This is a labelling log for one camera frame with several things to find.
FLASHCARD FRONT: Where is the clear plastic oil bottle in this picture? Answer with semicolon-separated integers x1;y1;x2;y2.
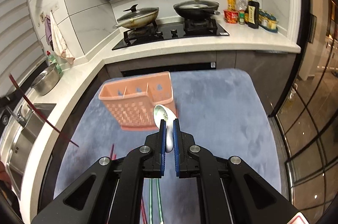
237;0;248;12

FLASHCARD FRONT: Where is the yellow seasoning packet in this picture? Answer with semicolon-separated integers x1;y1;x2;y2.
228;0;236;11

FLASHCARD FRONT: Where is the black gas cooktop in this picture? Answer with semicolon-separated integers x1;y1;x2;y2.
112;18;230;51

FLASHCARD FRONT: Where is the stainless steel sink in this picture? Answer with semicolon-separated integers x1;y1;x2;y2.
5;106;45;199

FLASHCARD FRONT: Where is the steel mixing bowl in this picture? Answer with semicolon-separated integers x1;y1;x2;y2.
31;63;60;96

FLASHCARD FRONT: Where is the pink plastic utensil basket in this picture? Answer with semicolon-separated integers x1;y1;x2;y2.
98;72;176;131

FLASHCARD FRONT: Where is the dark soy sauce bottle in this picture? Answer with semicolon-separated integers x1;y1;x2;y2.
248;0;259;29

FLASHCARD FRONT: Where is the red instant noodle cup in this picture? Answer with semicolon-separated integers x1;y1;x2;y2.
224;10;239;24

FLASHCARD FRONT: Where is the yellow cap sauce bottle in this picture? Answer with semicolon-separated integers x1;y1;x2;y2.
244;0;254;23

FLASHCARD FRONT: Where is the black frying pan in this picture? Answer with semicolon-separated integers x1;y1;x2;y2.
173;0;220;20

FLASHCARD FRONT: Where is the green dish soap bottle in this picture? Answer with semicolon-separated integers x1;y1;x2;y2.
46;51;62;74

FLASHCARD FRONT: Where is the beige wok with lid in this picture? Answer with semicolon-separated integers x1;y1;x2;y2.
115;4;159;29

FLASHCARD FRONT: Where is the dark red chopstick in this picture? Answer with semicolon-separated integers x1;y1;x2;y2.
9;74;79;147

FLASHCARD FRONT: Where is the purple hanging cloth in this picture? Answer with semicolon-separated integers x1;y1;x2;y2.
44;15;53;47

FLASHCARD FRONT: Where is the white hanging towel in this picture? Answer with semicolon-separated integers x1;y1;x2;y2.
49;12;75;65

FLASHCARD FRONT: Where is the small green cap jar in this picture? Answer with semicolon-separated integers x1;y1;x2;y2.
238;10;245;25

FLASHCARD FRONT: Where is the chrome faucet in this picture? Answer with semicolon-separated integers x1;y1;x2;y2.
5;106;33;127

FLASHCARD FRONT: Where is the blue fuzzy mat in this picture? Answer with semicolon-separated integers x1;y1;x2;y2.
55;69;281;223

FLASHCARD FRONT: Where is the white ceramic spoon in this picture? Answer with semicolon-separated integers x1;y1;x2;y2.
154;105;176;153

